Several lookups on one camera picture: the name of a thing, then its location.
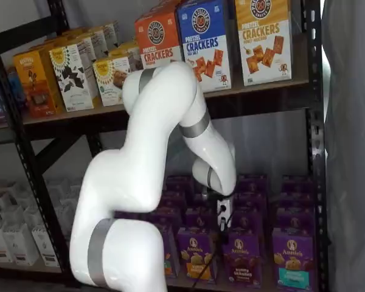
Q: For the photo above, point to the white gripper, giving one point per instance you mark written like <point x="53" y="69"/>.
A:
<point x="224" y="214"/>

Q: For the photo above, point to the purple Annie's chocolate grahams box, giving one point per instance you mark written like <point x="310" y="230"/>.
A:
<point x="241" y="269"/>

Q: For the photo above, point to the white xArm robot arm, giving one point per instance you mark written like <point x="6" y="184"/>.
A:
<point x="124" y="182"/>

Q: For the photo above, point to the purple Annie's box yellow panel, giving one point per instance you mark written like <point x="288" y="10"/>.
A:
<point x="194" y="258"/>

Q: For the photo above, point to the purple Annie's hidden veggie box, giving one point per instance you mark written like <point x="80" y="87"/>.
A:
<point x="171" y="258"/>

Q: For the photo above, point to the purple Annie's box teal panel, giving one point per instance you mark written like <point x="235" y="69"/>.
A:
<point x="293" y="261"/>

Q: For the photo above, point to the wooden shelf board with crackers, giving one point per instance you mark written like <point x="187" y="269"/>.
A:
<point x="112" y="110"/>

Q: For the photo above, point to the Simple Mills bars box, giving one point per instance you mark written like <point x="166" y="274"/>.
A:
<point x="130" y="57"/>
<point x="109" y="82"/>

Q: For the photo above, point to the blue pretzel crackers box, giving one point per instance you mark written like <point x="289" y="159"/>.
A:
<point x="203" y="39"/>

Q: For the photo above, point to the yellow pretzel crackers box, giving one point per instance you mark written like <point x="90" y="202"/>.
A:
<point x="263" y="39"/>

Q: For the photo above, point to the orange pretzel crackers box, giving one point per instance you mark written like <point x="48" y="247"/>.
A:
<point x="161" y="7"/>
<point x="158" y="39"/>

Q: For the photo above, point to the white Sweet Thins box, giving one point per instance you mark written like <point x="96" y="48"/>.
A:
<point x="73" y="76"/>

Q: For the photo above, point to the white Simple Mills box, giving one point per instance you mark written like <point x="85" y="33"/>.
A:
<point x="112" y="35"/>
<point x="92" y="45"/>

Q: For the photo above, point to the orange Simple Mills box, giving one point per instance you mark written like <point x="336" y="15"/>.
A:
<point x="33" y="85"/>

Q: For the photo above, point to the black metal shelving rack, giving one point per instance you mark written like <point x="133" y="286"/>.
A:
<point x="0" y="135"/>
<point x="261" y="103"/>

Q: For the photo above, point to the blue snack bag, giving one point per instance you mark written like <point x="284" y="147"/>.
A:
<point x="15" y="83"/>

